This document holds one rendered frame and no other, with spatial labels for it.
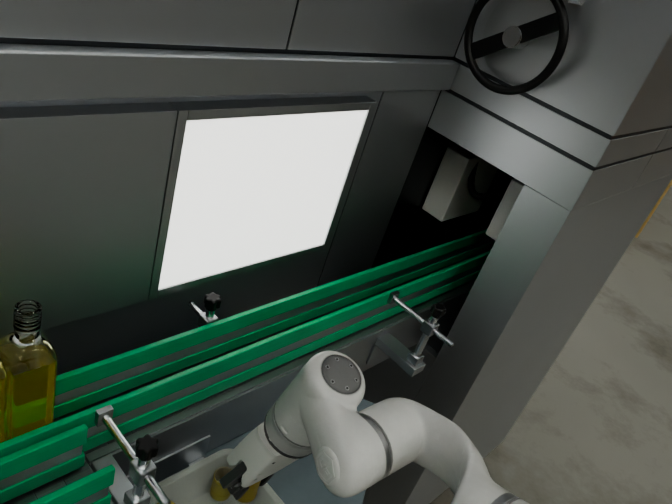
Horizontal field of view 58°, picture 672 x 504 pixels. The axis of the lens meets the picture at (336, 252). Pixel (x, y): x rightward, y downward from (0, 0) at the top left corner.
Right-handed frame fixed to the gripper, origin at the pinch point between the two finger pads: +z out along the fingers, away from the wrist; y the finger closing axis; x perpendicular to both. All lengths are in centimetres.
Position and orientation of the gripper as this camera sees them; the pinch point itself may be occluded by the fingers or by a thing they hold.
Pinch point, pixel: (249, 477)
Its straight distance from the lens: 91.8
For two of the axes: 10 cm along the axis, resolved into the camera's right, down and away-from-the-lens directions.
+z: -4.4, 6.3, 6.3
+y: -7.1, 1.8, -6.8
